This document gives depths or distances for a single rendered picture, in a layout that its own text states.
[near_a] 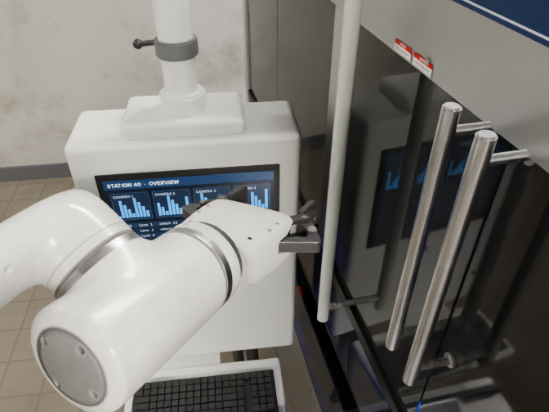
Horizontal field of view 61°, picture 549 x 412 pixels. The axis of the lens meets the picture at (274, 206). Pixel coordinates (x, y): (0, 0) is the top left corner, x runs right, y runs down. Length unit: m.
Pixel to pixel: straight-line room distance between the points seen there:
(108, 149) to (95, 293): 0.71
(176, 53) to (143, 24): 2.40
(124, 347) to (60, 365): 0.05
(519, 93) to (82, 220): 0.41
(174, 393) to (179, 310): 1.08
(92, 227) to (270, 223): 0.18
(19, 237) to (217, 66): 3.13
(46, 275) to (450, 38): 0.49
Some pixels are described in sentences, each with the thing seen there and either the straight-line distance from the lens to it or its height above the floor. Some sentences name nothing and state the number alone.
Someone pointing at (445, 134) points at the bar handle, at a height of 1.80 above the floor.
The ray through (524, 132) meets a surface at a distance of 0.51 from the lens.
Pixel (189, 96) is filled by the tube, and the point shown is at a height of 1.62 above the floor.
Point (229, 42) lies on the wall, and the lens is 3.38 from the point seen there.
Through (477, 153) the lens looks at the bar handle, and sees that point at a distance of 0.47.
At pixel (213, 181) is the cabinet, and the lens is 1.05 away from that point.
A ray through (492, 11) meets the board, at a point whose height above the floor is 1.91.
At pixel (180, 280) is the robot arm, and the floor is 1.78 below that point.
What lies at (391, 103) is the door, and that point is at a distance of 0.77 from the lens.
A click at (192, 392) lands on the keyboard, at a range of 1.42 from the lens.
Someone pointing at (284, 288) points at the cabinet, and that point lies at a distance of 1.31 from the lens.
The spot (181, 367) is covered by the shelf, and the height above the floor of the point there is 0.80.
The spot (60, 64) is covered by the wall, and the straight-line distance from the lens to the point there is 3.55.
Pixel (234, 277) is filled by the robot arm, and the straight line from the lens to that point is 0.42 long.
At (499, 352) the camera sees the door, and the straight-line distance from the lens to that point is 0.64.
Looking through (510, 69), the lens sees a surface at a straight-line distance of 0.53.
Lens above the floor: 2.04
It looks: 38 degrees down
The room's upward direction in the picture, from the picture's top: straight up
